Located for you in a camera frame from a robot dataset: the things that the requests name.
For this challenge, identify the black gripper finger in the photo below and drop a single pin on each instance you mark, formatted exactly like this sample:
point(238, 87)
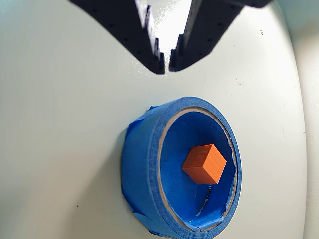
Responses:
point(124, 27)
point(209, 30)

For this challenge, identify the small cube block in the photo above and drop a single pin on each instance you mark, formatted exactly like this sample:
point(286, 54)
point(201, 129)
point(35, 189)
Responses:
point(207, 166)

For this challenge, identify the blue tape roll bin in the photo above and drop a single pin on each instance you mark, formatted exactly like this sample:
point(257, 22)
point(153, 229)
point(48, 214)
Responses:
point(139, 161)

